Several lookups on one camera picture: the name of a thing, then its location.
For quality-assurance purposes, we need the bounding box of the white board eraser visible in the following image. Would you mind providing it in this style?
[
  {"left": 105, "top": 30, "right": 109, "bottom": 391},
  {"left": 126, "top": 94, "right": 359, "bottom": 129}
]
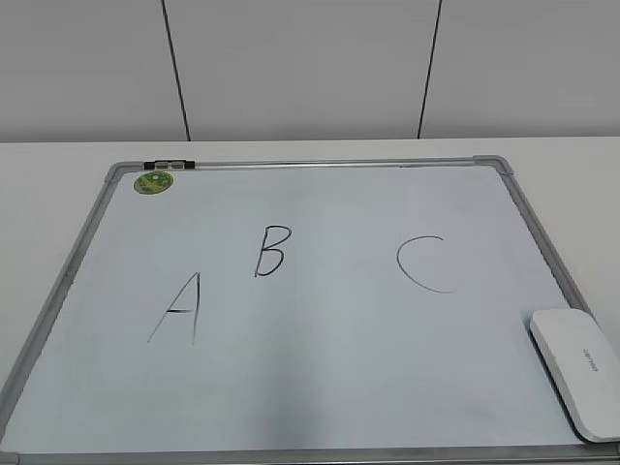
[{"left": 529, "top": 308, "right": 619, "bottom": 443}]

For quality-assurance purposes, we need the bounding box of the white board with aluminium frame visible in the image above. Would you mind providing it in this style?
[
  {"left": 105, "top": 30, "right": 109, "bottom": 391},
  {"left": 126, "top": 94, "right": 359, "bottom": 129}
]
[{"left": 1, "top": 156, "right": 619, "bottom": 464}]

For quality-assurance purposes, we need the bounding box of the black and clear frame clip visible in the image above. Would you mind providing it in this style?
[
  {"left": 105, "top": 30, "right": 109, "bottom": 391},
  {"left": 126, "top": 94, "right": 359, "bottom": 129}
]
[{"left": 142, "top": 160, "right": 196, "bottom": 171}]

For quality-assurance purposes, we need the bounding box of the round green magnet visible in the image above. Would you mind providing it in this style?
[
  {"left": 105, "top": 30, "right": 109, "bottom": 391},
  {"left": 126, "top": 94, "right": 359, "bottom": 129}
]
[{"left": 134, "top": 170, "right": 174, "bottom": 195}]

